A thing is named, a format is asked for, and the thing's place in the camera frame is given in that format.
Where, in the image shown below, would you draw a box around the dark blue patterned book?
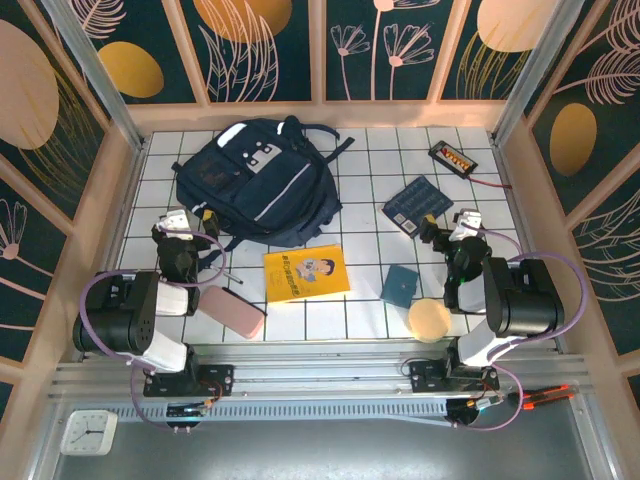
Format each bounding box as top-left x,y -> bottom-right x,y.
381,174 -> 455,237

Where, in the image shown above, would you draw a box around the silver and black pen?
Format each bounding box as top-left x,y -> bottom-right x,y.
209,267 -> 246,286

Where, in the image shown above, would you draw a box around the small teal notebook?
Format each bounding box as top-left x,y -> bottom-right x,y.
379,263 -> 419,307

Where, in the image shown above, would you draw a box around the navy blue backpack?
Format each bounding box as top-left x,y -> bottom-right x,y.
170,114 -> 354,251

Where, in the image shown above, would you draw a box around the pink pencil case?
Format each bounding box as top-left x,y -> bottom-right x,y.
198,284 -> 267,341

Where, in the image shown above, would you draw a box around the thin black pen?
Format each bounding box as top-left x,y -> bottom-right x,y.
222,286 -> 269,317

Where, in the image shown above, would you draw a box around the yellow picture book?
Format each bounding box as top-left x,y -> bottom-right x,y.
263,243 -> 351,304

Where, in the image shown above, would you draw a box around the black charger board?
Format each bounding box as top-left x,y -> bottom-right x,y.
428,140 -> 480,173

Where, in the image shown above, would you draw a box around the round tan wooden disc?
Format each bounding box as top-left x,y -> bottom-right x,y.
407,298 -> 453,344

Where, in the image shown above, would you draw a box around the white square clock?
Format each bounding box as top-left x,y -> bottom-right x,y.
60,409 -> 119,457

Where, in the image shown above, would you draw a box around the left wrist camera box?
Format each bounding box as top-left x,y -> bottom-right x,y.
158,209 -> 194,236

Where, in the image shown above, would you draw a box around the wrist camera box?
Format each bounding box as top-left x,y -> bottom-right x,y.
452,209 -> 484,241
158,209 -> 194,236

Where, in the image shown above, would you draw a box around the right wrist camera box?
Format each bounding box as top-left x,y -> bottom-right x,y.
452,209 -> 484,241

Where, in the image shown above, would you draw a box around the red wire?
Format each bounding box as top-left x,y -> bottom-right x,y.
469,174 -> 513,190

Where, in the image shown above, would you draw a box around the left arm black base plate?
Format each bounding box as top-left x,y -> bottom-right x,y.
143,363 -> 235,399

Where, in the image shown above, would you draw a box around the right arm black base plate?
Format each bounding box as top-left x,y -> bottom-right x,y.
408,357 -> 500,394

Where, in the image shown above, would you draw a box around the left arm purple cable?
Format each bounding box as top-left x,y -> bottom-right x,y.
79,230 -> 227,432

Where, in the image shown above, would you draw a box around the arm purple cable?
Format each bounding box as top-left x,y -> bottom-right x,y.
452,224 -> 586,432
79,230 -> 227,432

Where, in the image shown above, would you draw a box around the small circuit board with wires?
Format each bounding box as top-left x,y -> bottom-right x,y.
166,399 -> 224,421
447,394 -> 506,419

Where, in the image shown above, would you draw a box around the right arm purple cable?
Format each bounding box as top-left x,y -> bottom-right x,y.
452,224 -> 586,432

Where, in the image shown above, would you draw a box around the black orange handled pliers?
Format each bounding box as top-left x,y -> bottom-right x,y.
507,383 -> 576,412

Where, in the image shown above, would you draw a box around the aluminium mounting rail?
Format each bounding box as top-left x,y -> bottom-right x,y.
49,344 -> 591,401

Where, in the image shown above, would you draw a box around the aluminium frame post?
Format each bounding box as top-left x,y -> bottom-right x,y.
42,0 -> 147,151
491,0 -> 582,146

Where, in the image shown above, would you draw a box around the white slotted cable duct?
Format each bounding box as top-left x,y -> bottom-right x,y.
112,399 -> 451,426

